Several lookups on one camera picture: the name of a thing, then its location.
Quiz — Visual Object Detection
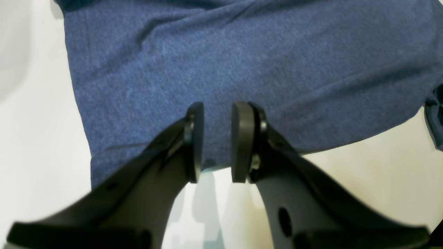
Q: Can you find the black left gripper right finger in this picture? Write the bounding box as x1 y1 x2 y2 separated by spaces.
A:
231 101 430 249

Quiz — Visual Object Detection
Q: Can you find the dark blue t-shirt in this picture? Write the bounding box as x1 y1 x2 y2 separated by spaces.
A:
56 0 442 188

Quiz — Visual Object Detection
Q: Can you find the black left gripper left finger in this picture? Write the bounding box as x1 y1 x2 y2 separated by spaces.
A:
7 102 204 249

